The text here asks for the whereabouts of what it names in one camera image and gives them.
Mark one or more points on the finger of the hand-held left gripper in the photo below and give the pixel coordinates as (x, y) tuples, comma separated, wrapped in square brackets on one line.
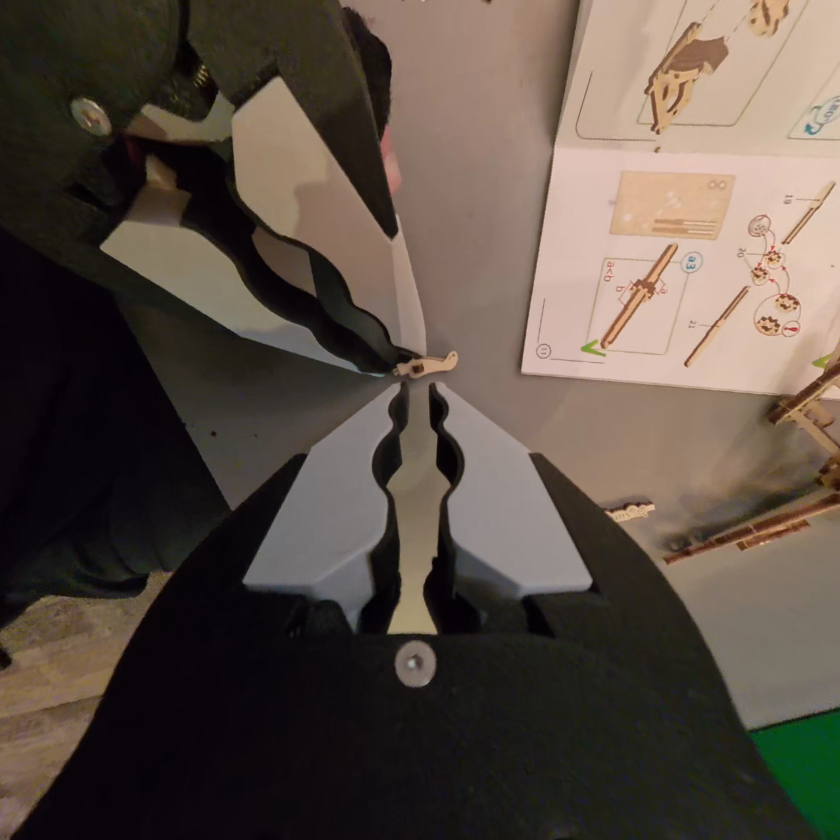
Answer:
[(190, 275), (308, 170)]

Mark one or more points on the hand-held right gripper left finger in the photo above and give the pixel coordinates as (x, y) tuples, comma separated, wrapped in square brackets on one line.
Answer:
[(321, 525)]

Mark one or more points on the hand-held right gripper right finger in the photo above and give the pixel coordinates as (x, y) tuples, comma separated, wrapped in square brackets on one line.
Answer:
[(512, 525)]

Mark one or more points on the small hooked wooden part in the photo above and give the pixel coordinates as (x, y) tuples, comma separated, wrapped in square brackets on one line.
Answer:
[(420, 366)]

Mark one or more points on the wooden model assembly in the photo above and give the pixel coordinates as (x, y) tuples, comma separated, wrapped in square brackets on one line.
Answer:
[(754, 535)]

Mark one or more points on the small flat wooden strip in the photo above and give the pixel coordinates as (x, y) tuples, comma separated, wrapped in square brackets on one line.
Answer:
[(630, 512)]

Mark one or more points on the dark cloth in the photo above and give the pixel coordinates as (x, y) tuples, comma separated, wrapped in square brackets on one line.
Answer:
[(72, 446)]

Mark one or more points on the paper instruction booklet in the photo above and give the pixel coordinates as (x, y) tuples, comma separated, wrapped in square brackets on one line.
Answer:
[(695, 197)]

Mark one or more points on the green mat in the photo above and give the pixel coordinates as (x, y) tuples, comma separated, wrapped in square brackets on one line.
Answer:
[(800, 774)]

